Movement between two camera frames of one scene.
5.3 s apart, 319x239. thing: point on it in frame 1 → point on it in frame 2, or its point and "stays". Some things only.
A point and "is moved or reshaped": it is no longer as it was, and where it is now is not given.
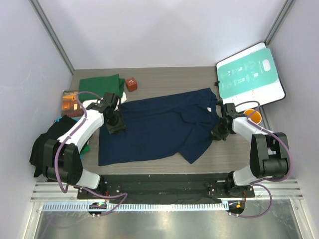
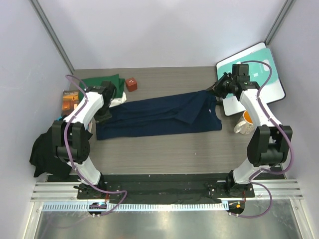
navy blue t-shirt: [181, 123] is moved or reshaped
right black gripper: [215, 134] → [217, 87]
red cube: [131, 85] stays
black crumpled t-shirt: [60, 127] stays
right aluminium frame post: [286, 10] stays
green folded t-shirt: [100, 85] stays
